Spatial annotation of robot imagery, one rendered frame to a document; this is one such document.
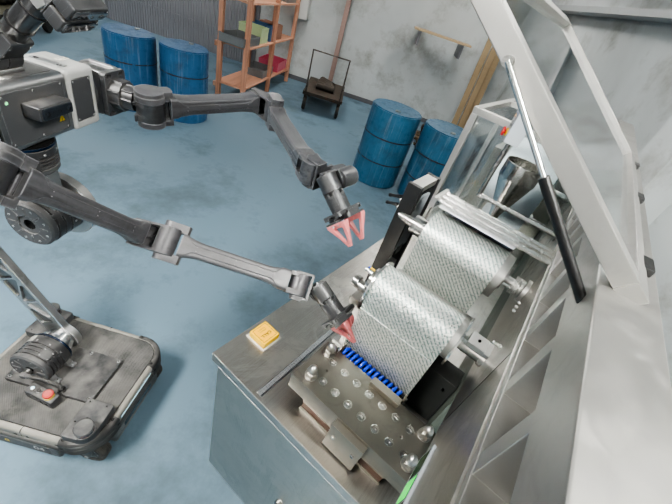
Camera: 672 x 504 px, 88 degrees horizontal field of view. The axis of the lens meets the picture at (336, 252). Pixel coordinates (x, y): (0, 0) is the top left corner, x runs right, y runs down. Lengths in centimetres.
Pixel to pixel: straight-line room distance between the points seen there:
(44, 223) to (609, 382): 124
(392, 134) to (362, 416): 352
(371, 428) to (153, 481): 122
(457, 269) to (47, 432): 166
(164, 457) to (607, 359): 184
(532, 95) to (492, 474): 47
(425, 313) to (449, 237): 26
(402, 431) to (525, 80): 83
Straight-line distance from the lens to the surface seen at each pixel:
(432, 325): 90
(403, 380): 105
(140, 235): 103
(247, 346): 119
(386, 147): 421
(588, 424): 38
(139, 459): 202
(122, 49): 492
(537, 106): 54
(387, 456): 98
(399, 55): 782
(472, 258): 105
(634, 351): 50
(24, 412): 196
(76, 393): 192
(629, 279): 59
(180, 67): 475
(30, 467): 212
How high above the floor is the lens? 188
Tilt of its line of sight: 37 degrees down
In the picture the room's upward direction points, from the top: 19 degrees clockwise
